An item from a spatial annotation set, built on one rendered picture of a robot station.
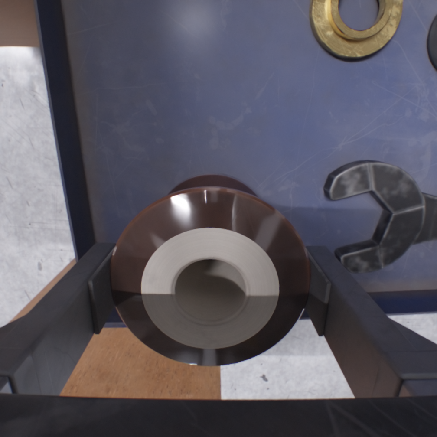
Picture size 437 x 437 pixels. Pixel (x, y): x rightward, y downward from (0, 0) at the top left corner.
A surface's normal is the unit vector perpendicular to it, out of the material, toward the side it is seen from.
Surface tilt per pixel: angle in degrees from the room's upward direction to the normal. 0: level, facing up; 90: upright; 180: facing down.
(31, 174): 0
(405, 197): 0
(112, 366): 90
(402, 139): 0
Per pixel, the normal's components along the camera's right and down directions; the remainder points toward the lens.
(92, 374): 0.04, -0.95
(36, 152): 0.01, 0.30
